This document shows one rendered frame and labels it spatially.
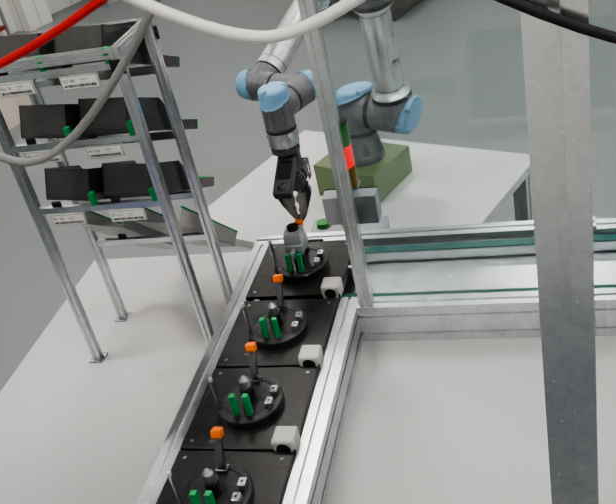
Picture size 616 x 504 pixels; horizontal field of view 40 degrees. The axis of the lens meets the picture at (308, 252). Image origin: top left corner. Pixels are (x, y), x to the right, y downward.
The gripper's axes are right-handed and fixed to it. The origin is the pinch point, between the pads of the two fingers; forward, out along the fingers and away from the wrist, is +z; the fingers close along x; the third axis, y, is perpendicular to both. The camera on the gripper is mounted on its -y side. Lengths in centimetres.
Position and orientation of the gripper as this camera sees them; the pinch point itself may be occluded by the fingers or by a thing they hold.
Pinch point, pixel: (299, 219)
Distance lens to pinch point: 215.6
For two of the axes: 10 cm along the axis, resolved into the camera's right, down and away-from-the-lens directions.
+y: 2.0, -5.6, 8.0
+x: -9.6, 0.5, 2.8
